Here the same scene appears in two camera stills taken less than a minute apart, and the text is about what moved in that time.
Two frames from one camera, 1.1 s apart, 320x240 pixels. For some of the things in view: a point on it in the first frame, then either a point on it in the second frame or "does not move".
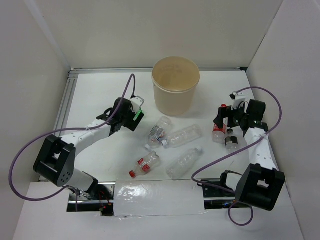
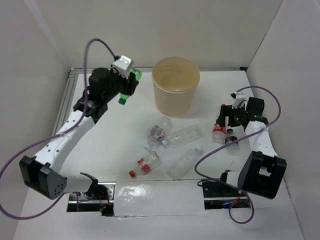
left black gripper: x=133 y=124 → x=129 y=89
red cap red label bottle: x=145 y=164 does not move
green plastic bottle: x=138 y=113 → x=123 y=98
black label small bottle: x=231 y=141 does not move
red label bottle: x=218 y=134 does not move
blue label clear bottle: x=158 y=132 does not move
